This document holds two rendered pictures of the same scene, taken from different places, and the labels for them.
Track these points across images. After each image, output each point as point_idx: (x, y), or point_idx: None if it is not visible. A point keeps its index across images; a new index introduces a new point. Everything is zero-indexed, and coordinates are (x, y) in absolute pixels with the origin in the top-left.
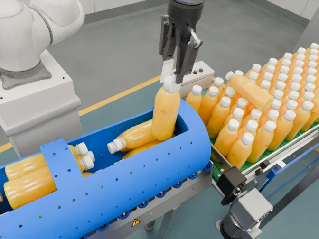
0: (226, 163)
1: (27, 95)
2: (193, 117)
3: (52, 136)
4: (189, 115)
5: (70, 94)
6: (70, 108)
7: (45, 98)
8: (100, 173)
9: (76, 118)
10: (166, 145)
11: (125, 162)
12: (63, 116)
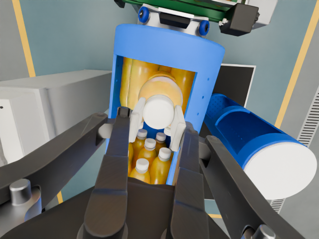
0: (223, 4)
1: (22, 151)
2: (189, 50)
3: (67, 114)
4: (183, 54)
5: (28, 99)
6: (46, 101)
7: (29, 130)
8: (170, 181)
9: (57, 90)
10: (191, 113)
11: (176, 160)
12: (52, 105)
